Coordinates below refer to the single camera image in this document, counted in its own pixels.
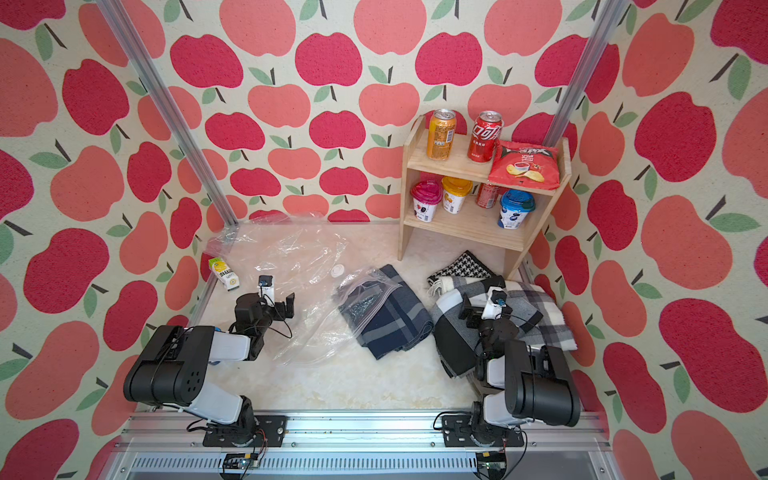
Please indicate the black white houndstooth scarf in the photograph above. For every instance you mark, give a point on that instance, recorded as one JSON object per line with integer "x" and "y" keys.
{"x": 467, "y": 265}

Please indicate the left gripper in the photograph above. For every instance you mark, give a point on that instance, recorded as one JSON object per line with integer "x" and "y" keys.
{"x": 279, "y": 307}

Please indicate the red cola can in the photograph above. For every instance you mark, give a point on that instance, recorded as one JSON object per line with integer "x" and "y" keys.
{"x": 484, "y": 136}

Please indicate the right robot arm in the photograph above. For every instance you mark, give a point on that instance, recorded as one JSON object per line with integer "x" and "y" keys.
{"x": 524, "y": 385}

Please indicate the wooden two-tier shelf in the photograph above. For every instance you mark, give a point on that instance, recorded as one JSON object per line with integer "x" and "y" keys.
{"x": 473, "y": 222}

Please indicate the cream grey plaid scarf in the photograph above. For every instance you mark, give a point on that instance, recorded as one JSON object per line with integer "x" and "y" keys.
{"x": 552, "y": 318}

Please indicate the orange drink can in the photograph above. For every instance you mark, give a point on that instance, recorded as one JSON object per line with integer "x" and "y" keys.
{"x": 442, "y": 126}

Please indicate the right aluminium corner post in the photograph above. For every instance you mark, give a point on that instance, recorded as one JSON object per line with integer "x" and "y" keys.
{"x": 597, "y": 42}

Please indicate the red can lower shelf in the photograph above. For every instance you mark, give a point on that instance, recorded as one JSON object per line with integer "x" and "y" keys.
{"x": 487, "y": 195}

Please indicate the black white check scarf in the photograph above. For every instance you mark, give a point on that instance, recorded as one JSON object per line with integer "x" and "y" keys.
{"x": 458, "y": 345}

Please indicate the aluminium front rail frame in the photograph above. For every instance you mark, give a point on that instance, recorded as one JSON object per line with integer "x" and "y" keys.
{"x": 359, "y": 444}

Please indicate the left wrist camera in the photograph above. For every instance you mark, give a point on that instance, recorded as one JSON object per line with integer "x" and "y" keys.
{"x": 266, "y": 289}

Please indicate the aluminium corner post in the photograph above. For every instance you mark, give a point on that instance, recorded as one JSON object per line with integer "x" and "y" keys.
{"x": 597, "y": 42}
{"x": 130, "y": 40}

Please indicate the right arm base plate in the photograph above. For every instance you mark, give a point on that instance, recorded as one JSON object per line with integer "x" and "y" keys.
{"x": 460, "y": 429}

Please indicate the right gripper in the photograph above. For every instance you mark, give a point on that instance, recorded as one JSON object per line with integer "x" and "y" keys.
{"x": 467, "y": 313}

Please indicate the yellow lid cup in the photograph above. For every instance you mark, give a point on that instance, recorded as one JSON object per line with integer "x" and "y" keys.
{"x": 455, "y": 191}

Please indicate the navy blue plaid scarf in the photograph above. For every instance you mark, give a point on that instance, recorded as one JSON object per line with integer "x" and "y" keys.
{"x": 383, "y": 312}

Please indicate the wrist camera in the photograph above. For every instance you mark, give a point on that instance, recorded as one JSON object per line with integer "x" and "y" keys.
{"x": 497, "y": 306}
{"x": 266, "y": 289}

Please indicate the left aluminium corner post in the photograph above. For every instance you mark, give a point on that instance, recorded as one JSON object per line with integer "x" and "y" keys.
{"x": 130, "y": 40}

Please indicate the blue lid cup on shelf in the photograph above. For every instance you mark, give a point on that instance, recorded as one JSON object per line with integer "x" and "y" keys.
{"x": 515, "y": 205}

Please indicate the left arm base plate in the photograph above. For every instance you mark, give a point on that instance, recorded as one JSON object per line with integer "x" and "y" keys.
{"x": 268, "y": 430}

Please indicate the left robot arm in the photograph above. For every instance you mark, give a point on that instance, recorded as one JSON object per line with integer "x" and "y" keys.
{"x": 171, "y": 372}

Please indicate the red chips bag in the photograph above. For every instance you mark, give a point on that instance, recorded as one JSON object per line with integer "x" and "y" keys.
{"x": 526, "y": 165}

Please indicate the white vacuum bag valve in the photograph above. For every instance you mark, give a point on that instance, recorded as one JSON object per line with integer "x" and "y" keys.
{"x": 337, "y": 270}

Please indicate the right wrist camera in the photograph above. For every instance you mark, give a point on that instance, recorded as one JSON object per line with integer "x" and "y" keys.
{"x": 497, "y": 306}

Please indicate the pink lid cup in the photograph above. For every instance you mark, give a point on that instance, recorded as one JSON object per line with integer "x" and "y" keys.
{"x": 427, "y": 196}

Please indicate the green white drink carton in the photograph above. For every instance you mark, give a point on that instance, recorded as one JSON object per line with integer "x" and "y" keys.
{"x": 224, "y": 273}

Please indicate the clear plastic vacuum bag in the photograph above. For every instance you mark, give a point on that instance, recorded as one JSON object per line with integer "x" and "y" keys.
{"x": 300, "y": 256}

